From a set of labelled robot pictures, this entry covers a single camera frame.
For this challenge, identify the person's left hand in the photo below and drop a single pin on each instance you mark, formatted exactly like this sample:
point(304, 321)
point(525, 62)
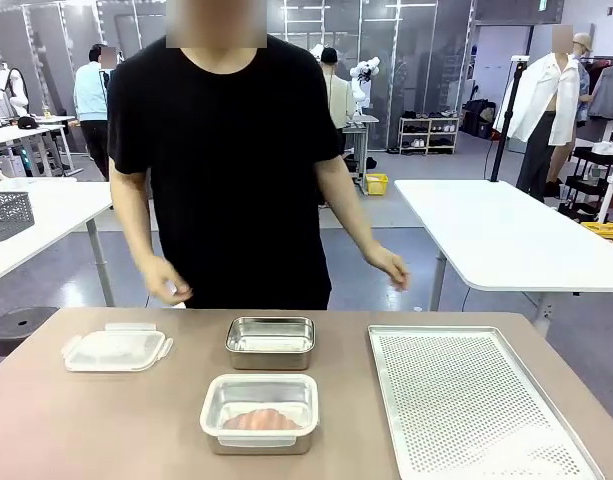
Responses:
point(388, 262)

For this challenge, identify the person's right hand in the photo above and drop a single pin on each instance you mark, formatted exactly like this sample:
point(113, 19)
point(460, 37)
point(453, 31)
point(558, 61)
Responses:
point(166, 282)

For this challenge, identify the clear plastic clip lid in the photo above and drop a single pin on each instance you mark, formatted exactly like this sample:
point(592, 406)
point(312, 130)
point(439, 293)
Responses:
point(116, 350)
point(260, 380)

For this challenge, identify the orange-brown bread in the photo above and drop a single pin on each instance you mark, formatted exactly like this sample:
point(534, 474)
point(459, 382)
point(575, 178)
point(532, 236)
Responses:
point(261, 420)

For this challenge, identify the person's left forearm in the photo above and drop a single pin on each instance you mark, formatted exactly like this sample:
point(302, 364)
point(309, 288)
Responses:
point(353, 225)

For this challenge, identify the person's right forearm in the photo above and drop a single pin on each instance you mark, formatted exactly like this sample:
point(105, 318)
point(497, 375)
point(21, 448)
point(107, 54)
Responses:
point(136, 240)

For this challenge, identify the steel rectangular container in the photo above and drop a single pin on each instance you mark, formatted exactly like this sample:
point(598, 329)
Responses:
point(261, 446)
point(270, 345)

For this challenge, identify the small yellow crate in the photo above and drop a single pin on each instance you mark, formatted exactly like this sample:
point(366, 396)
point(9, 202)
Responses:
point(377, 184)

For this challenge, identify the large white table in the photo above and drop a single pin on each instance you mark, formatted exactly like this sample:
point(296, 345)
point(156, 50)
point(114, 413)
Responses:
point(486, 235)

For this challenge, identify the person in black t-shirt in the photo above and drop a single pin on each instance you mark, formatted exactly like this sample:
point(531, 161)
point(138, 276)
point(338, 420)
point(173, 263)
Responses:
point(226, 175)

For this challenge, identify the white side table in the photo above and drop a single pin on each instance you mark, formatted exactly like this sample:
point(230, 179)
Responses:
point(61, 210)

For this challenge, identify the grey metal cart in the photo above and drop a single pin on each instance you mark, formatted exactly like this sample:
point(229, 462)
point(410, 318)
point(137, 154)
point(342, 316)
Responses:
point(358, 135)

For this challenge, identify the wooden shoe rack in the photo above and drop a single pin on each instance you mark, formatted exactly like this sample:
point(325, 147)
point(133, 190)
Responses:
point(428, 132)

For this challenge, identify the perforated metal baking tray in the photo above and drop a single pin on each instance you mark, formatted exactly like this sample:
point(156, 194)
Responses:
point(461, 400)

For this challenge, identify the dark grey round stool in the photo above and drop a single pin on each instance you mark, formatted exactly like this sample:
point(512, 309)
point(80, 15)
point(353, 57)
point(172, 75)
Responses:
point(16, 325)

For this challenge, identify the black bags pile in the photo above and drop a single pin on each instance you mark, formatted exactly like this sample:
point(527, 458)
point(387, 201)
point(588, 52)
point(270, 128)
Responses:
point(478, 117)

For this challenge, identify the grey perforated basket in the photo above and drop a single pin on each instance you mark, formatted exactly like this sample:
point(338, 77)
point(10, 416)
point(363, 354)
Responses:
point(8, 215)

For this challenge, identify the person in cream jacket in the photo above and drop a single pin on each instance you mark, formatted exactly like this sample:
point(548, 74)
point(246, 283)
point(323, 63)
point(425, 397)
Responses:
point(336, 95)

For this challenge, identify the white humanoid robot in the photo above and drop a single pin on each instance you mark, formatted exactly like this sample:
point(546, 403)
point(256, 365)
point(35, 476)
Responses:
point(363, 82)

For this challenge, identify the white background desk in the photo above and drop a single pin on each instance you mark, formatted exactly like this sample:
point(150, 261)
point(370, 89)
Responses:
point(36, 131)

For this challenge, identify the person in light blue jacket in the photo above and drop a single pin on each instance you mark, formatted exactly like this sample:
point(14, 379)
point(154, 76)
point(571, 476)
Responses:
point(91, 95)

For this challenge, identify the black shelf cart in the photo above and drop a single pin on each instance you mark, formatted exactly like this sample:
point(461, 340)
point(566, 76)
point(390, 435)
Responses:
point(586, 190)

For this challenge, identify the black cap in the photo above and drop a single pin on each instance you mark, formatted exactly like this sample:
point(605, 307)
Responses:
point(28, 123)

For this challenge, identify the flat yellow crate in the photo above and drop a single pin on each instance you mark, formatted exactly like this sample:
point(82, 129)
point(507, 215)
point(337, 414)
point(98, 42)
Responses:
point(606, 231)

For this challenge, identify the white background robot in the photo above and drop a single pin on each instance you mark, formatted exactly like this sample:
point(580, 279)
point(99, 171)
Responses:
point(13, 95)

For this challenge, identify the hanging grey garment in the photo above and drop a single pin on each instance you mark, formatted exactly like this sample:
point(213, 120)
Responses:
point(608, 90)

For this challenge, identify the mannequin with beige cap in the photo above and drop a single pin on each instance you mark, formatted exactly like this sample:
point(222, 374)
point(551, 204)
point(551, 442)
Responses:
point(582, 42)

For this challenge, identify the black camera stand pole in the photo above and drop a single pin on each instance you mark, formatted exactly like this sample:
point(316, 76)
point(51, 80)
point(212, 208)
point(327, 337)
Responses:
point(496, 172)

